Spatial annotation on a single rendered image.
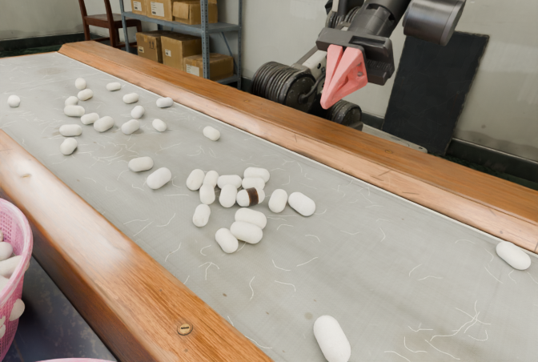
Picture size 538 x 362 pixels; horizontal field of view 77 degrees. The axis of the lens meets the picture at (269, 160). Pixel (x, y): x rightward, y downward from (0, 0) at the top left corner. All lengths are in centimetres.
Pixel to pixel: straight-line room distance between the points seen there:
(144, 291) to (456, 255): 33
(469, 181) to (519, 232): 9
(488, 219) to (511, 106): 193
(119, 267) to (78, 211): 10
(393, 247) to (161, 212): 27
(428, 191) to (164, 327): 37
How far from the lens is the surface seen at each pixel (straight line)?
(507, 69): 237
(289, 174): 51
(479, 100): 241
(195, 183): 45
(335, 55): 47
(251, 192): 42
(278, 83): 82
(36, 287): 49
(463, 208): 50
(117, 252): 36
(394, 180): 51
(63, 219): 42
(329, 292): 35
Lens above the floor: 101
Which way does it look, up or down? 30 degrees down
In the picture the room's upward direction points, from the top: 4 degrees clockwise
